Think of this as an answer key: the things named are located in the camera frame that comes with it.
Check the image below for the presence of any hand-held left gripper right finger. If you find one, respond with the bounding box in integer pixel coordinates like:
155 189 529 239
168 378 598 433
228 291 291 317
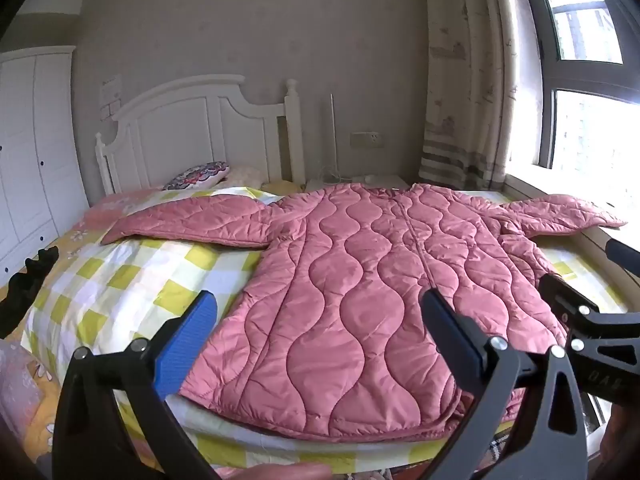
420 287 588 480

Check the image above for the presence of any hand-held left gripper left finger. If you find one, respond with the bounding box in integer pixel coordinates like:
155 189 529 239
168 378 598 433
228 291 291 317
52 290 221 480

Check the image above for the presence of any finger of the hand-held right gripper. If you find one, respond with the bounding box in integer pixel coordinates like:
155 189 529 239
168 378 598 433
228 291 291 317
537 274 601 333
604 239 640 273

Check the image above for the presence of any pink quilted jacket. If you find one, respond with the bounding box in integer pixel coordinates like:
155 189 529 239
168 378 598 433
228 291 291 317
100 182 628 443

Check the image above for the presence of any person's left hand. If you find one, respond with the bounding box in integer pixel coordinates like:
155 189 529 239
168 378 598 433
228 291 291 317
235 462 332 480

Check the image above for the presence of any yellow checked bed sheet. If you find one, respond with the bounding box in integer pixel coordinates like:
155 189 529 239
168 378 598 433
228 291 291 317
20 185 626 480

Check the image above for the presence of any patterned pillow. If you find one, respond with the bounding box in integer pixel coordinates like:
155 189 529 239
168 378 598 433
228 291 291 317
162 161 231 192

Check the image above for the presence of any black cloth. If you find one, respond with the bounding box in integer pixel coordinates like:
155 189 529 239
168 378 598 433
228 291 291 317
0 246 60 338

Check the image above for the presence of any white nightstand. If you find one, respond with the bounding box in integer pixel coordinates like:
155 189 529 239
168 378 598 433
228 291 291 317
305 174 408 192

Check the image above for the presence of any cream plush cushion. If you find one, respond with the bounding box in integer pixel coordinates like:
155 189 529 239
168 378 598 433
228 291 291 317
227 165 263 188

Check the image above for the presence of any yellow pillow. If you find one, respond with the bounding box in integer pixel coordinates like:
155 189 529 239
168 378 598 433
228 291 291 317
261 179 303 196

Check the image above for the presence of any dark framed window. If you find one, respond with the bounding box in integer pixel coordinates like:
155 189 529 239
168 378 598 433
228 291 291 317
515 0 640 201

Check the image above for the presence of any white wooden headboard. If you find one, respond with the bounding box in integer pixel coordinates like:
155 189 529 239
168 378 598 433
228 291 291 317
95 74 307 196

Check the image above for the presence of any printed beige curtain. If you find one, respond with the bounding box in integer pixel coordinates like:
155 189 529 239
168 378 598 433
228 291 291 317
422 0 521 191

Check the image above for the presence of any white pole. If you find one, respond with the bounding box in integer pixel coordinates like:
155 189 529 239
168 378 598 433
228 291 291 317
327 92 337 181

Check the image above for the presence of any white wardrobe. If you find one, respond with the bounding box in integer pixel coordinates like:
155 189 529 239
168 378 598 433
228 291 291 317
0 46 91 278

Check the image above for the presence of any wall paper notice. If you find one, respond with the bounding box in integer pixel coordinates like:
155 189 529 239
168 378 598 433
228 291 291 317
99 75 123 122

